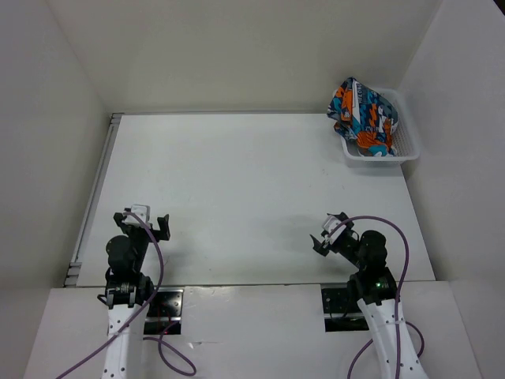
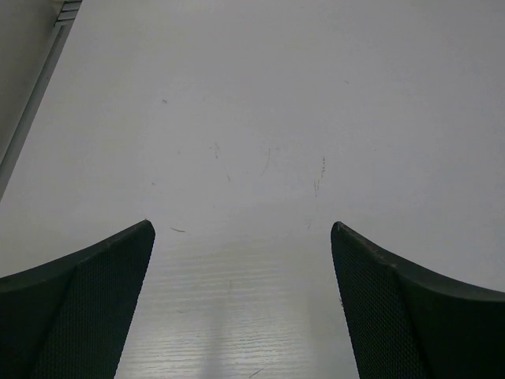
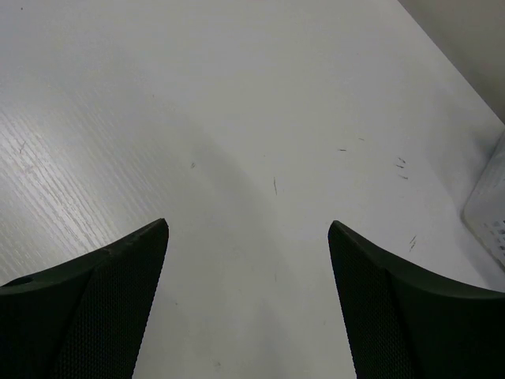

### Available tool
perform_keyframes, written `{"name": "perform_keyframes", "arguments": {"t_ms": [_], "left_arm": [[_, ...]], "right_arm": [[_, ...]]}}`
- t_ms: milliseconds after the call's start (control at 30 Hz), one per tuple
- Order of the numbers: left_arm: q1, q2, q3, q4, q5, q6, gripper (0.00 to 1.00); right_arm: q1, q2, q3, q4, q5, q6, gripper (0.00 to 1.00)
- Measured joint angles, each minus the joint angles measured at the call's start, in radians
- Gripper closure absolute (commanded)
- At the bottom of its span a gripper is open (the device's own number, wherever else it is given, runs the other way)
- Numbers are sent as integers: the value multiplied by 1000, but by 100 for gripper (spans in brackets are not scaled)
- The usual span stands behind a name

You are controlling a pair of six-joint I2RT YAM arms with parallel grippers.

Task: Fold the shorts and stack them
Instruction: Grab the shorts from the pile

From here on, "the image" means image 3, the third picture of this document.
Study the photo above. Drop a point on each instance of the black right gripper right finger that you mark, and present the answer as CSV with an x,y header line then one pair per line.
x,y
404,321

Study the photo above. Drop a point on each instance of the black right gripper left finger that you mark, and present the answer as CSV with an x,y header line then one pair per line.
x,y
84,318

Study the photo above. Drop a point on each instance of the white perforated plastic basket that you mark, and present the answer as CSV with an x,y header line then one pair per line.
x,y
483,213

